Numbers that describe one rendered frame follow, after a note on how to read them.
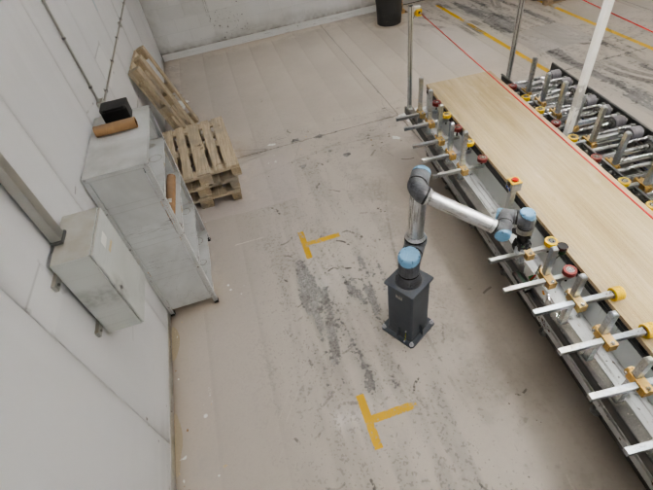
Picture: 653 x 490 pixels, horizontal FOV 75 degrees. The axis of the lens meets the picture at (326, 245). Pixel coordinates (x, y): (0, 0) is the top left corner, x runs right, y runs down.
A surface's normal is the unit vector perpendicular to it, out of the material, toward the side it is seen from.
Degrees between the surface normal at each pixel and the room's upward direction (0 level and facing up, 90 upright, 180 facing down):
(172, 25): 90
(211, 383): 0
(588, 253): 0
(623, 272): 0
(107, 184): 90
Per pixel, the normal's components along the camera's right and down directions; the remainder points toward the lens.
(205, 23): 0.28, 0.66
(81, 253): -0.13, -0.69
